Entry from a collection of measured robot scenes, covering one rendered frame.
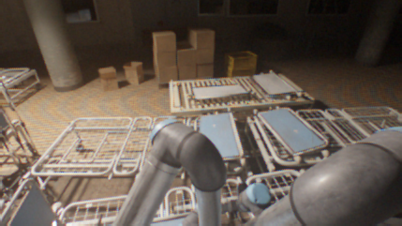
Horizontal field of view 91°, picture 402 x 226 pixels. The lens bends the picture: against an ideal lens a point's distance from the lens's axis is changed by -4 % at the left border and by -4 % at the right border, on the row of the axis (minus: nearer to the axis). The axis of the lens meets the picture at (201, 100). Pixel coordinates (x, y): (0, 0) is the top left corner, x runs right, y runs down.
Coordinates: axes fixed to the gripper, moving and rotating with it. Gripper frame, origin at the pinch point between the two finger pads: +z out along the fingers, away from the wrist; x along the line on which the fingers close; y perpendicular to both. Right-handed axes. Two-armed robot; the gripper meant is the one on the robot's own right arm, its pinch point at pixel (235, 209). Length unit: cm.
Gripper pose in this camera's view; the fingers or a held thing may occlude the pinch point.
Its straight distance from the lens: 122.3
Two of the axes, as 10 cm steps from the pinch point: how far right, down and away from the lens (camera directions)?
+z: -1.6, 6.1, 7.7
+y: 1.0, 7.9, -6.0
